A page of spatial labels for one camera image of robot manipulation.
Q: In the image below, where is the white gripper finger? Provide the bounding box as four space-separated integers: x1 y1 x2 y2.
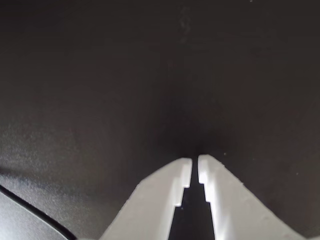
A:
197 154 304 240
99 157 193 240

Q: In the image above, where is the thick black camera cable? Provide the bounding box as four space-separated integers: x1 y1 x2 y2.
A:
0 183 77 240

